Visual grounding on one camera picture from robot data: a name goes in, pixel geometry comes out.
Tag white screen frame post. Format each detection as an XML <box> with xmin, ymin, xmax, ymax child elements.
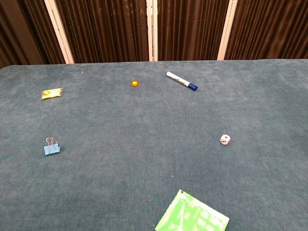
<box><xmin>146</xmin><ymin>0</ymin><xmax>159</xmax><ymax>62</ymax></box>
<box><xmin>217</xmin><ymin>0</ymin><xmax>238</xmax><ymax>61</ymax></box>
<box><xmin>44</xmin><ymin>0</ymin><xmax>75</xmax><ymax>64</ymax></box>

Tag blue binder clip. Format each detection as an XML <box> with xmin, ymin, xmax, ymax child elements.
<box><xmin>43</xmin><ymin>137</ymin><xmax>62</xmax><ymax>156</ymax></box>

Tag dark brown pleated curtain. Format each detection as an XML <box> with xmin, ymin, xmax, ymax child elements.
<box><xmin>0</xmin><ymin>0</ymin><xmax>308</xmax><ymax>70</ymax></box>

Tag white marker with blue cap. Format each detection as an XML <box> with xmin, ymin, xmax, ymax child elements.
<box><xmin>165</xmin><ymin>71</ymin><xmax>199</xmax><ymax>91</ymax></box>

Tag green paper packet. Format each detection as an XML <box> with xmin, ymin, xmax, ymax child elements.
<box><xmin>154</xmin><ymin>189</ymin><xmax>230</xmax><ymax>231</ymax></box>

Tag yellow sachet packet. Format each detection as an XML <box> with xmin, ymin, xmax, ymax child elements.
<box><xmin>40</xmin><ymin>88</ymin><xmax>64</xmax><ymax>100</ymax></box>

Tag blue table cloth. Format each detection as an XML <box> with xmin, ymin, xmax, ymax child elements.
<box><xmin>0</xmin><ymin>58</ymin><xmax>308</xmax><ymax>231</ymax></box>

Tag small white die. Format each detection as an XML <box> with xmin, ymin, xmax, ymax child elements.
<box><xmin>219</xmin><ymin>134</ymin><xmax>232</xmax><ymax>146</ymax></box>

